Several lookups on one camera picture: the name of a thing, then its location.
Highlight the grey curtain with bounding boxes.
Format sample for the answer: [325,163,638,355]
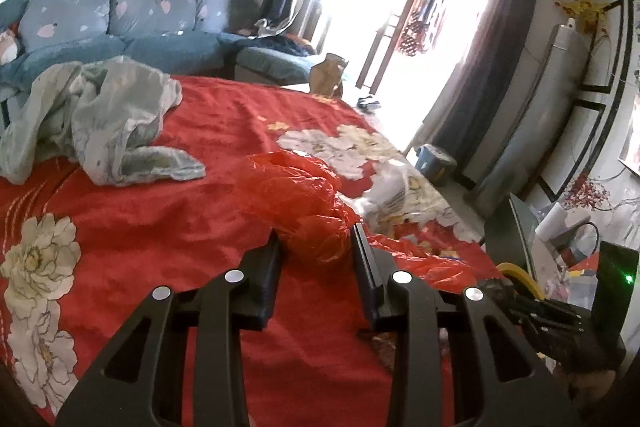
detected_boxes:
[429,0,545,160]

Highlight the white paper roll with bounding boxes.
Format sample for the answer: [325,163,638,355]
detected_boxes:
[534,202,592,249]

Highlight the red artificial flowers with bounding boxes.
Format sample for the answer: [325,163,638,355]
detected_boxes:
[559,171,615,214]

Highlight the light blue crumpled blanket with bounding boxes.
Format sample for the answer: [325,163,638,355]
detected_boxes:
[0,55,207,186]

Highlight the blue bin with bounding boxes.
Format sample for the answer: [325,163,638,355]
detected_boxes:
[414,144,458,186]

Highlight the petal print sofa cushion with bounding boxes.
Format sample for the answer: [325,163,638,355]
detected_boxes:
[195,0,232,34]
[20,0,114,54]
[109,0,199,38]

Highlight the red box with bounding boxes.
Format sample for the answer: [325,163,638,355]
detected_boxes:
[569,253,602,279]

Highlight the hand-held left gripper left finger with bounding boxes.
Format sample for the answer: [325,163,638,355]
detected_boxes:
[55,229,283,427]

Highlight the yellow artificial flowers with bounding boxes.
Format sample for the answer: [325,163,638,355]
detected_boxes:
[549,0,614,34]

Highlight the grey standing air conditioner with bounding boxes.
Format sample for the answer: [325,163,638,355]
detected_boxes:
[476,19,590,214]

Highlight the blue sofa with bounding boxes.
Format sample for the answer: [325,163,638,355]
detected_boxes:
[0,0,318,108]

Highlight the red floral bed sheet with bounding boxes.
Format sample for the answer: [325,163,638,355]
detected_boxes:
[0,74,488,427]

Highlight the television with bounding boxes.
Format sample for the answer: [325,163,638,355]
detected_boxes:
[617,91,640,178]

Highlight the brown paper bag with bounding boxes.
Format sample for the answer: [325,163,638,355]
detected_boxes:
[308,53,349,98]

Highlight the clothes heap on sofa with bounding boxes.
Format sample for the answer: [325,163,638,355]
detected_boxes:
[227,18,317,56]

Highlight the glass balcony door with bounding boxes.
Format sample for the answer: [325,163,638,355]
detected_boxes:
[309,0,507,158]

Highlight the black cable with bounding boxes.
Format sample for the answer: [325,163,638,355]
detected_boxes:
[574,221,602,255]

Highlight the hanging colourful laundry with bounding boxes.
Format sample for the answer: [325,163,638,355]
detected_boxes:
[394,0,449,58]

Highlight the white yellow snack packet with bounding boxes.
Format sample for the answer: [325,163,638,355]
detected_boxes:
[361,159,443,230]

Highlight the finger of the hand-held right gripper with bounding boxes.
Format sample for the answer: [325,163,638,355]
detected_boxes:
[475,277,538,323]

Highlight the red plastic bag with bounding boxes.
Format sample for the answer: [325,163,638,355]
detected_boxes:
[234,151,483,295]

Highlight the person's right forearm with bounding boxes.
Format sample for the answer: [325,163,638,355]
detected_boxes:
[565,367,618,408]

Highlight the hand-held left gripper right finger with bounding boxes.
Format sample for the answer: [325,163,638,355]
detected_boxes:
[350,223,583,427]

